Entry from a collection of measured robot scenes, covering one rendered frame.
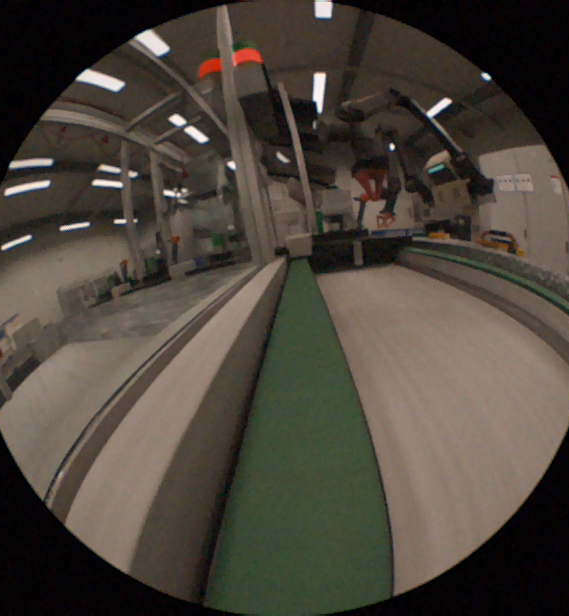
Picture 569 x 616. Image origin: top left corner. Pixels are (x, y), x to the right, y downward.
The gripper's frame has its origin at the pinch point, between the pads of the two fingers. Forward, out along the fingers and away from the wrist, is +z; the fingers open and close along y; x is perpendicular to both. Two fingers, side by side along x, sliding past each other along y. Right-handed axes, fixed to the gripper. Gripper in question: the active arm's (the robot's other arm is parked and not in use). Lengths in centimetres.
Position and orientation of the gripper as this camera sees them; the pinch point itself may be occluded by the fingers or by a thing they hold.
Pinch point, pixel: (374, 198)
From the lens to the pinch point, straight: 48.0
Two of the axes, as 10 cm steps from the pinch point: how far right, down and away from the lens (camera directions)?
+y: -0.6, 3.6, -9.3
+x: 9.8, -1.5, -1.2
